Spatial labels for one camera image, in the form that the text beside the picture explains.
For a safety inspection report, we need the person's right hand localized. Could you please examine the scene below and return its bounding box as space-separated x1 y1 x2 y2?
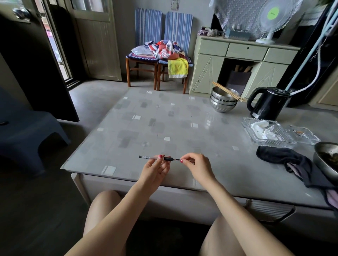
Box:
180 152 218 187

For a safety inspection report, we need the person's left hand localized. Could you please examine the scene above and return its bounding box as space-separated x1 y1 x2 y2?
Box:
138 154 172 191

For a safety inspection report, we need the clear black gel pen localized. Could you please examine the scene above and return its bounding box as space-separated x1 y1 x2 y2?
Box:
138 155 181 161

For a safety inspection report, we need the person's right forearm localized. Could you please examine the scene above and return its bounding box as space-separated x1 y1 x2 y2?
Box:
200 176 295 256

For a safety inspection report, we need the person's left forearm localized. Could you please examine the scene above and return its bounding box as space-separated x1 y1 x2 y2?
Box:
64 180 157 256

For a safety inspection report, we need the person's left leg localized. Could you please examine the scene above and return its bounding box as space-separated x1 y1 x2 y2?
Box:
83 190 128 256

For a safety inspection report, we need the person's leg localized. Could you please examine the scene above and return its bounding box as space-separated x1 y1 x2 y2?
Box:
199 216 246 256
83 190 128 256

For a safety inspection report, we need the large steel bowl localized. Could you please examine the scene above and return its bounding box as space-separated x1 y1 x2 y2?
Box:
211 87 240 102

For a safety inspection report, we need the wooden chopstick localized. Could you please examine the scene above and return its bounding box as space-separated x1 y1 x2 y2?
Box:
213 83 248 103
212 81 246 102

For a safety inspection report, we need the crumpled white tissue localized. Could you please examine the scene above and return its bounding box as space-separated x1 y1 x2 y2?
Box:
250 120 282 141

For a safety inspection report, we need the person's right leg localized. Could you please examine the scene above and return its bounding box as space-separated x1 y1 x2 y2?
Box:
199 216 246 256

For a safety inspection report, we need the yellow towel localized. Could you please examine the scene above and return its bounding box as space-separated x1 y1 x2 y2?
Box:
168 58 189 79

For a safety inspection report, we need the pale green wooden desk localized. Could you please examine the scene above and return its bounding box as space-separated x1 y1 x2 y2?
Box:
189 35 301 100

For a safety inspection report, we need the dark box with sticks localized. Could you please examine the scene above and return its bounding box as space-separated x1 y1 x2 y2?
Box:
227 65 253 96

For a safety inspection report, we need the large clear glass tray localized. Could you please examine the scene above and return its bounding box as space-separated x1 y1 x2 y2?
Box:
241 117 297 149

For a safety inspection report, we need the black cloth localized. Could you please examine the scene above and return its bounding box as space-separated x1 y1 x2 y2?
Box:
256 145 338 212

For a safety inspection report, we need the black electric kettle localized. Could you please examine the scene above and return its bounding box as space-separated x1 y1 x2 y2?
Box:
247 87 292 121

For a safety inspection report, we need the colourful patterned cloth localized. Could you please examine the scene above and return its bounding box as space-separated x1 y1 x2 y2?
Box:
145 40 188 61

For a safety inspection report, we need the white plastic bag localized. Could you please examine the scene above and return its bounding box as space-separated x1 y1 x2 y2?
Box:
131 44 154 57

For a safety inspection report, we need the small clear glass ashtray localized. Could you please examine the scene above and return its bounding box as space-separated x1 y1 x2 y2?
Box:
286 126 321 146

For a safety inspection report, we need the blue plastic stool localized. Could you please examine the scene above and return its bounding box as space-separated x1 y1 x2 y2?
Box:
0 87 72 178

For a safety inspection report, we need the green wooden door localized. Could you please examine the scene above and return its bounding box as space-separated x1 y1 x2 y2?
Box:
64 0 122 82

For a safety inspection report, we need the small clutter on desk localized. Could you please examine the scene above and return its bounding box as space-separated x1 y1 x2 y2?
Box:
198 26 219 37

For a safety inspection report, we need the wooden chair striped cover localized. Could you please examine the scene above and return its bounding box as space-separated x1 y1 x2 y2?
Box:
125 8 163 91
157 11 194 94

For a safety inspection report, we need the steel bowl with food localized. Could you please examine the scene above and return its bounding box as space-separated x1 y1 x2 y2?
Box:
313 142 338 185

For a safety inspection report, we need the grey box with bottles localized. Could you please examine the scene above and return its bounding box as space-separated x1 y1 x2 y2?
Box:
224 24 251 41

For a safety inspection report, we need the dark cooked food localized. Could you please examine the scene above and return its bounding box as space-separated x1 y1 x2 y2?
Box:
318 150 338 172

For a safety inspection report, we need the dark open door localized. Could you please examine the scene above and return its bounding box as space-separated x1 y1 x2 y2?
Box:
0 0 80 123

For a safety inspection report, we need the white lace cloth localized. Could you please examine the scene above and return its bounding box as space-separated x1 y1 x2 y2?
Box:
209 0 303 40

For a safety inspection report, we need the black tall appliance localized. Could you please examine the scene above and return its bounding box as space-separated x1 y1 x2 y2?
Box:
277 0 338 107

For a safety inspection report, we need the light blue pipe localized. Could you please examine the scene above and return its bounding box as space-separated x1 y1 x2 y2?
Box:
285 5 338 91

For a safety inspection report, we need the white table fan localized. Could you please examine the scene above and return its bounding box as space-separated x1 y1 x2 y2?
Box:
255 0 299 45

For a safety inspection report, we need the round metal door knob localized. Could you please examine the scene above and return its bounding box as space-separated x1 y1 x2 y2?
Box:
12 7 31 21

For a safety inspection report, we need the white hose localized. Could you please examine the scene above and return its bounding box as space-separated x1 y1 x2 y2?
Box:
290 0 338 96

